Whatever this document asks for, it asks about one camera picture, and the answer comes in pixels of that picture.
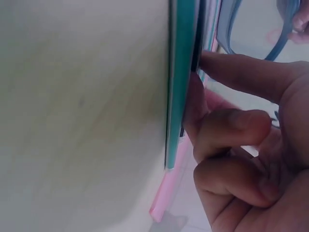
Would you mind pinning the person's right hand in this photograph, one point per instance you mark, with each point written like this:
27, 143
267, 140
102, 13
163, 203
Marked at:
285, 154

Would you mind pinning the person's left hand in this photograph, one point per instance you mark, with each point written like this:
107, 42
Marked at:
300, 24

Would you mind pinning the person's left fingers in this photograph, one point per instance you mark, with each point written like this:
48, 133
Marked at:
300, 24

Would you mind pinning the teal book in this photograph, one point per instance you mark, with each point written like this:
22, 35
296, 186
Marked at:
181, 72

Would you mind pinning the pink plastic folder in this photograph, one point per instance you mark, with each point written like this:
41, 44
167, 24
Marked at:
166, 191

